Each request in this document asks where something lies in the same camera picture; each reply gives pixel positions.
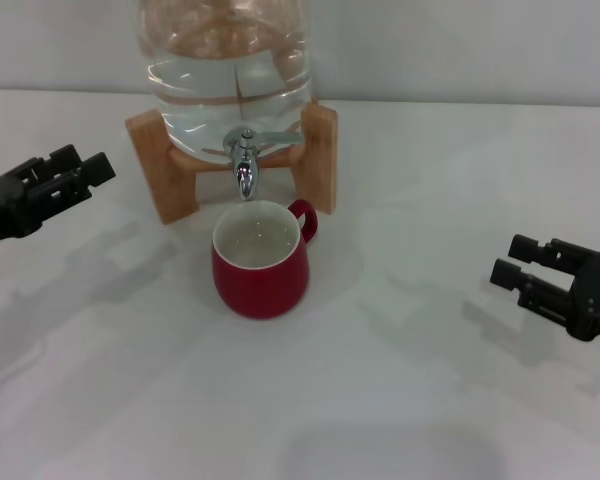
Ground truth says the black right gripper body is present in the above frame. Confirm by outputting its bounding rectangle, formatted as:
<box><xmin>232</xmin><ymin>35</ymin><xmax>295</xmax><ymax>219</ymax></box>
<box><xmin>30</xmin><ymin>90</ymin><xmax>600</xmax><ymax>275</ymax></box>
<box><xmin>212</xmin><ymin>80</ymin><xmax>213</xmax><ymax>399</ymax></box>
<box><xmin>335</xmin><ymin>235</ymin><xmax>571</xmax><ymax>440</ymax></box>
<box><xmin>565</xmin><ymin>249</ymin><xmax>600</xmax><ymax>344</ymax></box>

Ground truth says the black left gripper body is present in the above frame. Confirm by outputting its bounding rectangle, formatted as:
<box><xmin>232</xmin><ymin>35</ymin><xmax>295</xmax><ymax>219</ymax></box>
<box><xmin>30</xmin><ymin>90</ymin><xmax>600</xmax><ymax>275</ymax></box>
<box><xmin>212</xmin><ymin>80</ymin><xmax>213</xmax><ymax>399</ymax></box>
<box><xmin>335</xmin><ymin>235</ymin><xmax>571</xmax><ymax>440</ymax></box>
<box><xmin>0</xmin><ymin>173</ymin><xmax>45</xmax><ymax>251</ymax></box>

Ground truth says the chrome faucet with lever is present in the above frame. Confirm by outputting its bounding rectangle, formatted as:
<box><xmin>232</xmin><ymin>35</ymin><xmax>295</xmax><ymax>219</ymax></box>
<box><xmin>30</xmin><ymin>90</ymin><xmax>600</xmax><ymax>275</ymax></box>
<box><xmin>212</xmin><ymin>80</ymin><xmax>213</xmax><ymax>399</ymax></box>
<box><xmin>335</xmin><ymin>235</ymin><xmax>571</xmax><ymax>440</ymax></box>
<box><xmin>222</xmin><ymin>127</ymin><xmax>304</xmax><ymax>203</ymax></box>

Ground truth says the red cup white inside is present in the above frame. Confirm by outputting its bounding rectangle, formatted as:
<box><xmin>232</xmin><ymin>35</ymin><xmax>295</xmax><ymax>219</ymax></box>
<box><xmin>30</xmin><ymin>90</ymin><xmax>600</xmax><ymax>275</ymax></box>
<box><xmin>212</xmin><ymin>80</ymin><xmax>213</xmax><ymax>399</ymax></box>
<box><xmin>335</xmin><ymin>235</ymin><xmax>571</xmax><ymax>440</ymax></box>
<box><xmin>210</xmin><ymin>198</ymin><xmax>319</xmax><ymax>320</ymax></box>

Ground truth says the wooden dispenser stand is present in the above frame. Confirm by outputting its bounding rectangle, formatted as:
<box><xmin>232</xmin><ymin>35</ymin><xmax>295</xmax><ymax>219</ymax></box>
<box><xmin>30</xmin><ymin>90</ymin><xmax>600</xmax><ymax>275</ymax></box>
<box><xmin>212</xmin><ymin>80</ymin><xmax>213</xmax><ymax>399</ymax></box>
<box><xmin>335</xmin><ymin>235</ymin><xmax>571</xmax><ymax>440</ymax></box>
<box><xmin>124</xmin><ymin>99</ymin><xmax>340</xmax><ymax>225</ymax></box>

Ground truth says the clear glass water dispenser jar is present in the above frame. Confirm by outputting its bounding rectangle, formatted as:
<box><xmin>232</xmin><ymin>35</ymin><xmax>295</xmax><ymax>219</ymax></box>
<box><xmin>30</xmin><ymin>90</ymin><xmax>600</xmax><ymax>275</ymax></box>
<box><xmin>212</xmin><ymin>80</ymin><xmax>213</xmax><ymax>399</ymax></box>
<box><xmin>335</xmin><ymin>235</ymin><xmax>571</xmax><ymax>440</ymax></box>
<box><xmin>140</xmin><ymin>0</ymin><xmax>315</xmax><ymax>164</ymax></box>

